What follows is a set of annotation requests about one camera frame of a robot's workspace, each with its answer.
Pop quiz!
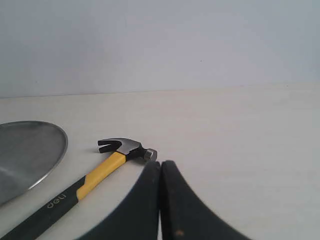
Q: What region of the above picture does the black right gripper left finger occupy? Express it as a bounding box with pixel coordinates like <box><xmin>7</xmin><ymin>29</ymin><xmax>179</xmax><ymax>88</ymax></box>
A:
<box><xmin>80</xmin><ymin>161</ymin><xmax>160</xmax><ymax>240</ymax></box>

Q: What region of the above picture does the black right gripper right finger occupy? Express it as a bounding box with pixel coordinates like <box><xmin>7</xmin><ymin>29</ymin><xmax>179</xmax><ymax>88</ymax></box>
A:
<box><xmin>159</xmin><ymin>160</ymin><xmax>248</xmax><ymax>240</ymax></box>

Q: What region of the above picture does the yellow black claw hammer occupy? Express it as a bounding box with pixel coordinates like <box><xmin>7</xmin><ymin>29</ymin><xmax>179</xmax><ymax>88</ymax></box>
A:
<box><xmin>1</xmin><ymin>138</ymin><xmax>157</xmax><ymax>240</ymax></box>

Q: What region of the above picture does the round steel plate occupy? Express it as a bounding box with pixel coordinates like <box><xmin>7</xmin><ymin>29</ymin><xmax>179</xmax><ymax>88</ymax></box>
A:
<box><xmin>0</xmin><ymin>120</ymin><xmax>68</xmax><ymax>205</ymax></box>

